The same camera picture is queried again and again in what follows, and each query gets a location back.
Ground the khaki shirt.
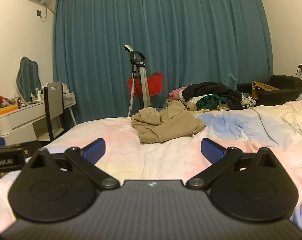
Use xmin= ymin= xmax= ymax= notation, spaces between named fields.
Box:
xmin=130 ymin=100 xmax=207 ymax=144

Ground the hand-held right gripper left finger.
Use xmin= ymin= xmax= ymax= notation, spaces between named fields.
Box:
xmin=25 ymin=138 xmax=121 ymax=190

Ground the pastel tie-dye duvet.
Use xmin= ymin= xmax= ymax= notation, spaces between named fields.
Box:
xmin=0 ymin=99 xmax=302 ymax=232

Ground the red cloth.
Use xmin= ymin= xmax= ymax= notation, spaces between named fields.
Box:
xmin=127 ymin=72 xmax=164 ymax=97

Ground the black armchair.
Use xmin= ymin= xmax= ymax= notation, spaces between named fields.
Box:
xmin=237 ymin=74 xmax=302 ymax=107

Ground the teal curtain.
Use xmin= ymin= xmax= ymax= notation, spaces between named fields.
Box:
xmin=140 ymin=0 xmax=275 ymax=99
xmin=53 ymin=0 xmax=144 ymax=126

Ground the wavy blue mirror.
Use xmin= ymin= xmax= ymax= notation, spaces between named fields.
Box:
xmin=16 ymin=57 xmax=42 ymax=102

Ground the pile of clothes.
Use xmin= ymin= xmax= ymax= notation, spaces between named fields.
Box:
xmin=165 ymin=81 xmax=257 ymax=113

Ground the grey chair with black frame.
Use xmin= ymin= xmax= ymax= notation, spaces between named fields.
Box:
xmin=42 ymin=81 xmax=65 ymax=142

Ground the pile of small toiletries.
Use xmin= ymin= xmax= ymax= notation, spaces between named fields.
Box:
xmin=0 ymin=94 xmax=18 ymax=108

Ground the orange box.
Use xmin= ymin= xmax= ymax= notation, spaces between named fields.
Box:
xmin=0 ymin=104 xmax=18 ymax=117

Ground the white dressing table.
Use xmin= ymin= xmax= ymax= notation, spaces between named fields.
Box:
xmin=0 ymin=91 xmax=77 ymax=140

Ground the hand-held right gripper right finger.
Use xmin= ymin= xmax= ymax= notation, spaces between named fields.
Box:
xmin=186 ymin=137 xmax=285 ymax=190

